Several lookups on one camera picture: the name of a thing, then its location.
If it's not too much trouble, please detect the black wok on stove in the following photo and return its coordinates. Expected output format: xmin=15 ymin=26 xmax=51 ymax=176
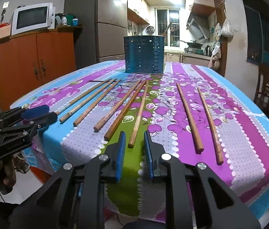
xmin=179 ymin=40 xmax=203 ymax=49

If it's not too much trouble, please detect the steel range hood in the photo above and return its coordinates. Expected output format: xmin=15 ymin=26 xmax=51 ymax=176
xmin=187 ymin=13 xmax=209 ymax=41

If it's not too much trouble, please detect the wooden chopstick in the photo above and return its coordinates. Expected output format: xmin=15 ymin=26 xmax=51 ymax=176
xmin=197 ymin=88 xmax=223 ymax=165
xmin=104 ymin=81 xmax=146 ymax=142
xmin=94 ymin=79 xmax=142 ymax=132
xmin=73 ymin=79 xmax=121 ymax=127
xmin=128 ymin=80 xmax=148 ymax=148
xmin=176 ymin=83 xmax=204 ymax=154
xmin=59 ymin=78 xmax=116 ymax=123
xmin=55 ymin=78 xmax=111 ymax=115

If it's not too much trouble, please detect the dark window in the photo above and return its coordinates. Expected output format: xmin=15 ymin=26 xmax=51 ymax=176
xmin=243 ymin=0 xmax=269 ymax=67

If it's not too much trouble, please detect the white microwave oven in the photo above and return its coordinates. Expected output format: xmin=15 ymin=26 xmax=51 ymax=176
xmin=11 ymin=3 xmax=56 ymax=36

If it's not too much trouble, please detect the grey refrigerator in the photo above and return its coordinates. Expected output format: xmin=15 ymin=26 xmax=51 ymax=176
xmin=64 ymin=0 xmax=128 ymax=69

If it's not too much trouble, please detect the wooden chair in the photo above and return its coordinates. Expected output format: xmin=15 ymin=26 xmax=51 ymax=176
xmin=254 ymin=64 xmax=269 ymax=110

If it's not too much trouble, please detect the blue perforated utensil holder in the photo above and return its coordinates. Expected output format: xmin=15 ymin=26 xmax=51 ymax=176
xmin=124 ymin=35 xmax=164 ymax=74

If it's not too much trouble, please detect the hanging white plastic bag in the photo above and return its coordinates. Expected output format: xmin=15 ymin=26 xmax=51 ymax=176
xmin=220 ymin=19 xmax=234 ymax=38

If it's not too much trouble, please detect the orange wooden cabinet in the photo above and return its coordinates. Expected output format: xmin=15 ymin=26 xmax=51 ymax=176
xmin=0 ymin=26 xmax=82 ymax=111

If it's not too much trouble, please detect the floral striped tablecloth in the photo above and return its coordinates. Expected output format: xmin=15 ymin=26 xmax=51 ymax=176
xmin=13 ymin=61 xmax=269 ymax=221

